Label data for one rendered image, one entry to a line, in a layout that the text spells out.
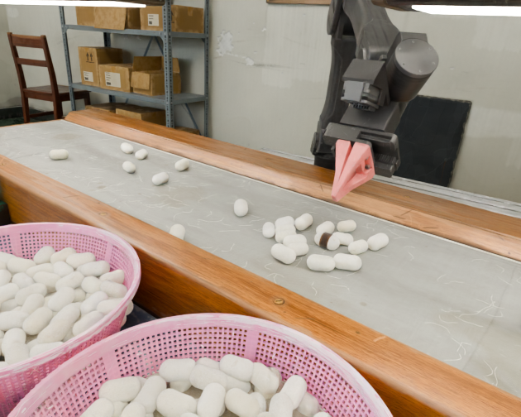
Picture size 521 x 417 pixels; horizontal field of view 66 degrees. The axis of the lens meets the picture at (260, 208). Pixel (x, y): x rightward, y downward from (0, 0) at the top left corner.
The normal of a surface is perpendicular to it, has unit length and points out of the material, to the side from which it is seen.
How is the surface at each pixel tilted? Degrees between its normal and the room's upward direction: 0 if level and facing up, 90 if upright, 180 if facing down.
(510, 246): 45
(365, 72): 40
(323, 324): 0
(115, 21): 77
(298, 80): 90
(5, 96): 88
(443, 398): 0
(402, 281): 0
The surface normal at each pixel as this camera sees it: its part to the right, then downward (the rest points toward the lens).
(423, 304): 0.06, -0.92
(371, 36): 0.07, -0.61
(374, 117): -0.35, -0.52
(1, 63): 0.85, 0.24
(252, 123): -0.52, 0.32
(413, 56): 0.07, -0.33
